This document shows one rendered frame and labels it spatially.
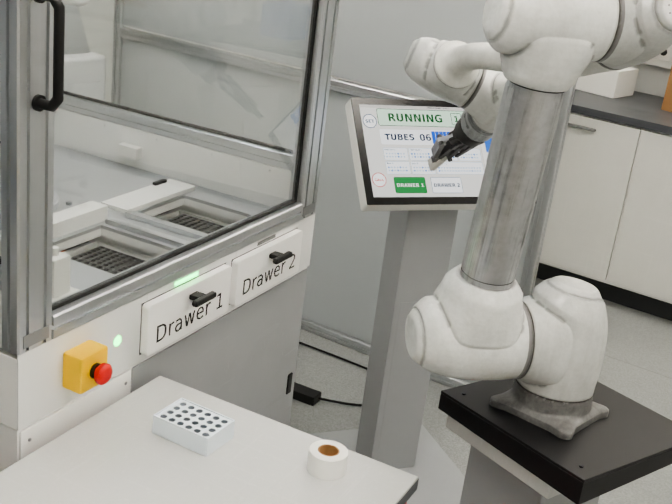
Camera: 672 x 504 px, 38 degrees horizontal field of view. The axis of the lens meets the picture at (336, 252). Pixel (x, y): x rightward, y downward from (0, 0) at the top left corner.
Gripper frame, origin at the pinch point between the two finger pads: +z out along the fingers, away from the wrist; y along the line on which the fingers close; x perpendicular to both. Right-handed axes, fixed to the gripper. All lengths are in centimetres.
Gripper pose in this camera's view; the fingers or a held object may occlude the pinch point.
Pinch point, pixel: (437, 159)
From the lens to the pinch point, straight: 247.8
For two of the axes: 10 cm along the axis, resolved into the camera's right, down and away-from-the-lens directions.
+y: -9.2, 0.7, -3.9
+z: -3.5, 3.1, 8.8
